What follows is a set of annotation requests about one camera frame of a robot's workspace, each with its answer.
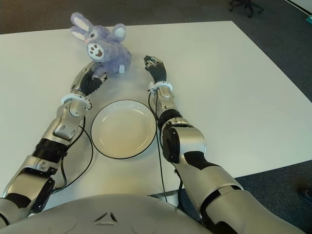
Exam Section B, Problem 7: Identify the white table leg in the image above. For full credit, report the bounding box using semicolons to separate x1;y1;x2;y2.
146;190;180;208

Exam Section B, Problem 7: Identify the white plate black rim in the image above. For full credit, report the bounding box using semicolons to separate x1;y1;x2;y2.
90;99;157;159

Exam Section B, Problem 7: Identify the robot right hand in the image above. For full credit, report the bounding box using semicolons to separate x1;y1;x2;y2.
143;55;168;85

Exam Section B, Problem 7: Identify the dark shoe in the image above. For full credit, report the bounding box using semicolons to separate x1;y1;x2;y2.
299;187;312;202

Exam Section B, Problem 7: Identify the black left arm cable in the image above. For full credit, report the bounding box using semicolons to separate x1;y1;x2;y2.
52;117;94;194

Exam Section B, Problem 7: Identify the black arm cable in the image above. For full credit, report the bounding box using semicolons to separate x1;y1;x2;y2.
147;91;169;203
52;117;94;194

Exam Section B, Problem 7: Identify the black office chair base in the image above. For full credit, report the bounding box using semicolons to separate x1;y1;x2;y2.
228;0;264;18

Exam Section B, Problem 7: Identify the silver robot torso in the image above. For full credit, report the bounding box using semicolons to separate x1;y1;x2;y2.
0;194;210;234

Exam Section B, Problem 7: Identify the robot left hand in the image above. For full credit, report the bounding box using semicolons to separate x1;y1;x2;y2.
70;60;109;97

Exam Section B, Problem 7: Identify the purple plush bunny doll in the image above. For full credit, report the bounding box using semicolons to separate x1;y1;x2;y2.
70;12;134;78

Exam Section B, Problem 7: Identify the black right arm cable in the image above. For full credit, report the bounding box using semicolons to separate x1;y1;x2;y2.
147;91;169;203

